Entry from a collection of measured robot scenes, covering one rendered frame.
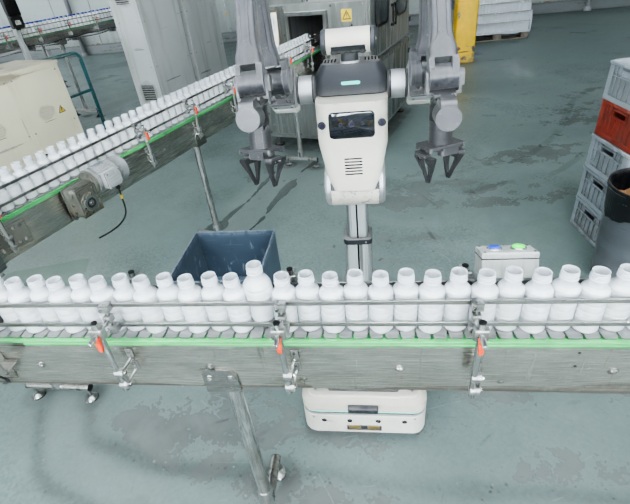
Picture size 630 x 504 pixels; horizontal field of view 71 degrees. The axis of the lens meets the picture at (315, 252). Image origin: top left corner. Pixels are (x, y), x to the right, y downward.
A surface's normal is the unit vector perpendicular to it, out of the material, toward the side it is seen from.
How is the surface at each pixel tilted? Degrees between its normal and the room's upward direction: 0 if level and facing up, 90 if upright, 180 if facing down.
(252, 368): 90
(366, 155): 90
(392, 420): 90
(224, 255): 90
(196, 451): 0
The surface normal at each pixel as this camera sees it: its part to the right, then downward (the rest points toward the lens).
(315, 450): -0.10, -0.82
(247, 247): -0.10, 0.57
